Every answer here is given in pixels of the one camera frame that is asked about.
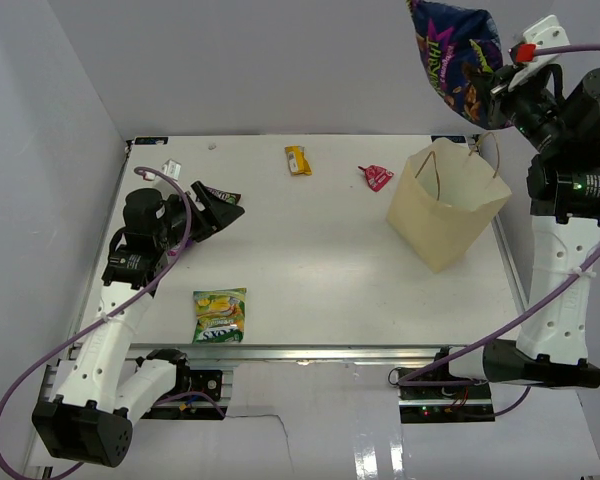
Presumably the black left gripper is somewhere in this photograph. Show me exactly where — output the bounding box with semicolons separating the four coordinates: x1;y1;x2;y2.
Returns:
154;180;244;251

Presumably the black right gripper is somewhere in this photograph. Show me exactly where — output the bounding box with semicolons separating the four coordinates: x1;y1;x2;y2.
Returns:
471;62;569;155

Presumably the dark blue chips bag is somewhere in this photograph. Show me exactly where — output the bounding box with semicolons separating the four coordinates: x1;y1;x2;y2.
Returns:
406;1;503;130

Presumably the purple white snack packet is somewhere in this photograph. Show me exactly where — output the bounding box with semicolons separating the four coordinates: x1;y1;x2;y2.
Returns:
167;240;191;257

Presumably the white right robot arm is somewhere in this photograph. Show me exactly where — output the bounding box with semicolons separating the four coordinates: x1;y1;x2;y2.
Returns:
431;64;600;399

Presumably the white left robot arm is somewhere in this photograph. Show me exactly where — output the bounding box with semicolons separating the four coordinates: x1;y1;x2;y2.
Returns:
32;181;244;468

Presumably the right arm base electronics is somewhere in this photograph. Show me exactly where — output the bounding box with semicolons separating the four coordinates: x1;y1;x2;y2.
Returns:
387;367;495;425

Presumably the green yellow chips bag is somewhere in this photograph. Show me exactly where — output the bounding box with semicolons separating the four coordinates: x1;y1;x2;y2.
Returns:
192;288;247;343

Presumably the brown paper bag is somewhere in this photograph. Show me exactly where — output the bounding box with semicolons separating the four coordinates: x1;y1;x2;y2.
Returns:
387;137;512;273

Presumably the purple chocolate bar wrapper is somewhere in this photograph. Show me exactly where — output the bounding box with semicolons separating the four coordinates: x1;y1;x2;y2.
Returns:
205;186;242;205

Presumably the yellow snack bar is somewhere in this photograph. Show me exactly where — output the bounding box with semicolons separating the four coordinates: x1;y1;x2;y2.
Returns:
284;145;312;176

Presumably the red candy packet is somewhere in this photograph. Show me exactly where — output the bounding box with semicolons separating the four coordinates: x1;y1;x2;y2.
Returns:
358;165;394;192

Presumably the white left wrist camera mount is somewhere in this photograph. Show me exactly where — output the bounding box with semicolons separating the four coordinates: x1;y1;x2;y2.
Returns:
134;159;181;192

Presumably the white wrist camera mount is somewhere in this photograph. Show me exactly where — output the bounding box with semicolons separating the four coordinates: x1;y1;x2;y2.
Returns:
508;14;570;92
134;159;181;192

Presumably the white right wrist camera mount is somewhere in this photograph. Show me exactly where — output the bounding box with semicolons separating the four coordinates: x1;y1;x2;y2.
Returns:
508;14;570;92

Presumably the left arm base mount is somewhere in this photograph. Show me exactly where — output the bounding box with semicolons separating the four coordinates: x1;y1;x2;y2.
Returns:
142;369;233;421

